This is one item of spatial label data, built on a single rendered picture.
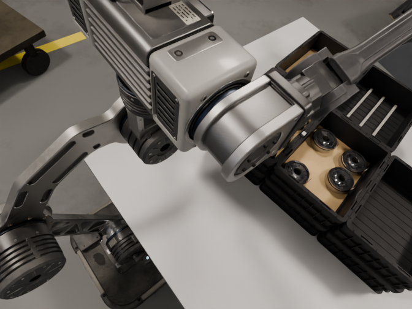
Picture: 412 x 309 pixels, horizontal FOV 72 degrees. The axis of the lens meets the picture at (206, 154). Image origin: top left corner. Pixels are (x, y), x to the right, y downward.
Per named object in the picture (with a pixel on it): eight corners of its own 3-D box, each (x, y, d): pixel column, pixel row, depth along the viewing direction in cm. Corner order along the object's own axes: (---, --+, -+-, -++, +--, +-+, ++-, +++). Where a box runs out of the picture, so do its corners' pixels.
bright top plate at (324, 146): (327, 154, 116) (328, 153, 116) (308, 137, 119) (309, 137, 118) (341, 141, 120) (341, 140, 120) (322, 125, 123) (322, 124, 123)
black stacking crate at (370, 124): (373, 165, 122) (392, 153, 112) (317, 122, 129) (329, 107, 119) (409, 116, 139) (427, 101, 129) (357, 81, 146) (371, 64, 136)
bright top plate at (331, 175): (343, 195, 108) (343, 195, 107) (323, 176, 111) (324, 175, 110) (358, 181, 112) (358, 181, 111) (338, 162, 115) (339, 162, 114)
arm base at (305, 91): (245, 119, 52) (265, 71, 42) (274, 100, 55) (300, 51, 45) (278, 152, 50) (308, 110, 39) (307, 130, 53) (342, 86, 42)
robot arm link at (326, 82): (295, 74, 46) (316, 100, 46) (333, 51, 50) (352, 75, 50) (268, 100, 55) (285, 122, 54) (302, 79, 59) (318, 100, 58)
